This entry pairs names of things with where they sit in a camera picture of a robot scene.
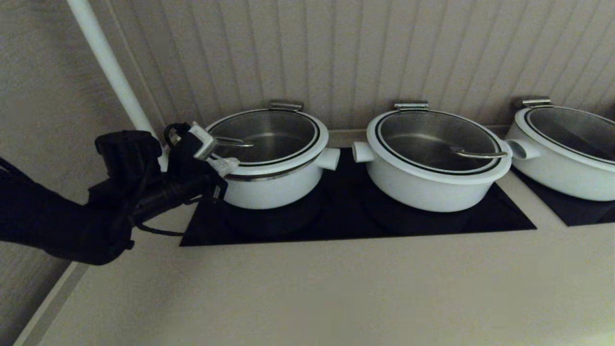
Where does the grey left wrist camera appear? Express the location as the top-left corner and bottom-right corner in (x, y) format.
(186, 121), (218, 161)

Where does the glass lid with white rim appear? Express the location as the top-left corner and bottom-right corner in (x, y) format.
(515, 106), (615, 173)
(366, 109), (513, 185)
(204, 109), (330, 182)

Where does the white support pole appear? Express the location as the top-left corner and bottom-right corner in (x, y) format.
(67, 0), (169, 172)

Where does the small black induction cooktop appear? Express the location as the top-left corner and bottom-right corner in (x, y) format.
(510, 166), (615, 227)

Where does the white pot with steel insert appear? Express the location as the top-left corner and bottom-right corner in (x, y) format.
(504, 107), (615, 201)
(221, 148), (341, 210)
(352, 111), (513, 213)

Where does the large black induction cooktop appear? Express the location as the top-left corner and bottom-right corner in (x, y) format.
(179, 148), (537, 247)

